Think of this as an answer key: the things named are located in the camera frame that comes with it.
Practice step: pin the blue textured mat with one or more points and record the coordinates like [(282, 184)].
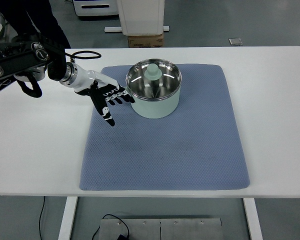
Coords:
[(195, 148)]

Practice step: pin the white appliance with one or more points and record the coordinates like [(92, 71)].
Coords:
[(95, 8)]

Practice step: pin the cardboard box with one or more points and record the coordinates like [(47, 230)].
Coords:
[(146, 41)]

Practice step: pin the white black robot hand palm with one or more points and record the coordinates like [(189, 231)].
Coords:
[(80, 79)]

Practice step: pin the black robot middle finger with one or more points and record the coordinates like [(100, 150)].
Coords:
[(118, 92)]

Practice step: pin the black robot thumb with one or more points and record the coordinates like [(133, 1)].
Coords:
[(98, 97)]

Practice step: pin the person's dark torso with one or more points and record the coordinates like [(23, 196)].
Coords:
[(32, 16)]

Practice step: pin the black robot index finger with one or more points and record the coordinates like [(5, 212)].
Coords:
[(126, 96)]

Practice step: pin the white table leg frame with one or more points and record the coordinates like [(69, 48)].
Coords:
[(69, 212)]

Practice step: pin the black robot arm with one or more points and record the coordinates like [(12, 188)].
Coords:
[(29, 58)]

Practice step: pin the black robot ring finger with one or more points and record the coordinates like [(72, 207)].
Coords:
[(110, 97)]

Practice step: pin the mint green pot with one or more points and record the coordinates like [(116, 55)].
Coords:
[(156, 110)]

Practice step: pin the glass pot lid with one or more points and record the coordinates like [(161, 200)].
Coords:
[(153, 80)]

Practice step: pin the white cabinet stand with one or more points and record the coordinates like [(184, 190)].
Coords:
[(140, 18)]

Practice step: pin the grey metal base plate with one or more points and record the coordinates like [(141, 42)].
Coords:
[(161, 229)]

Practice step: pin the silver floor socket plate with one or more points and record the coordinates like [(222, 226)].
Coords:
[(235, 41)]

